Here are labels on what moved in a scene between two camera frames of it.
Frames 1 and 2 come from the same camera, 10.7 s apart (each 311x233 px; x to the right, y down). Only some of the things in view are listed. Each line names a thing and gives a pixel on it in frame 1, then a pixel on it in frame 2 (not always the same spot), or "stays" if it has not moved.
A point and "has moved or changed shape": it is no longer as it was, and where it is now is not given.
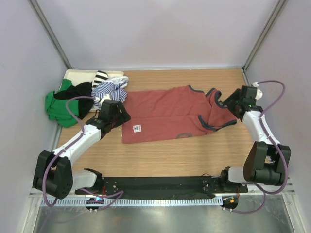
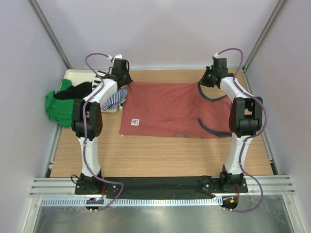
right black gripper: (230, 100) → (203, 81)
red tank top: (173, 113) has moved or changed shape
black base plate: (164, 186) stays
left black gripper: (123, 116) → (129, 80)
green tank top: (56, 108) stays
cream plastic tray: (77, 77) stays
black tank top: (82, 89) stays
